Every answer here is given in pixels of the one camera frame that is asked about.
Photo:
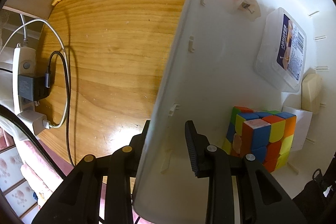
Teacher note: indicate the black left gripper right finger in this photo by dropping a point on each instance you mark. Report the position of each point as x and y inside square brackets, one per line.
[240, 189]

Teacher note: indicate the white usb charger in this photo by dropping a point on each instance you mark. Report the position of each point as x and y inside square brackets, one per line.
[36, 122]

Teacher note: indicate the grey power adapter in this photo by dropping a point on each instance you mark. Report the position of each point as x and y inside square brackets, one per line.
[32, 88]

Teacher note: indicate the multicolour puzzle cube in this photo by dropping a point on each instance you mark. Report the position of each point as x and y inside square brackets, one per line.
[268, 135]

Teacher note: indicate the white power strip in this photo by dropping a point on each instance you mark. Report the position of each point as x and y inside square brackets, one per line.
[23, 72]

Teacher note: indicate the white square box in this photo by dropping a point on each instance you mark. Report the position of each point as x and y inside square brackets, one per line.
[292, 105]

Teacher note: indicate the cream round case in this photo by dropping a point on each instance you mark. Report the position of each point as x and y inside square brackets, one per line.
[311, 91]

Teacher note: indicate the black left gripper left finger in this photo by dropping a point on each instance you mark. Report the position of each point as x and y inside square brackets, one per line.
[77, 198]

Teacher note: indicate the clear plastic toothpick box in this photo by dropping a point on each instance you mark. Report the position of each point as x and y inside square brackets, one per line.
[282, 53]

